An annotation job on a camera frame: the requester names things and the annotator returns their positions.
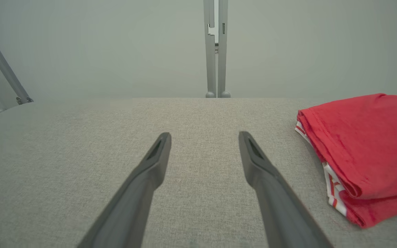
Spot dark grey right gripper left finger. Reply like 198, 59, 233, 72
77, 132, 172, 248

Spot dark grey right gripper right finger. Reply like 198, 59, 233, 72
238, 131, 335, 248

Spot red shorts with white stripe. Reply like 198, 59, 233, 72
294, 120, 397, 229

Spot red shirt with white sleeves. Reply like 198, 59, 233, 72
297, 93, 397, 199

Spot grey partition post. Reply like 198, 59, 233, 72
217, 0, 232, 99
204, 0, 217, 99

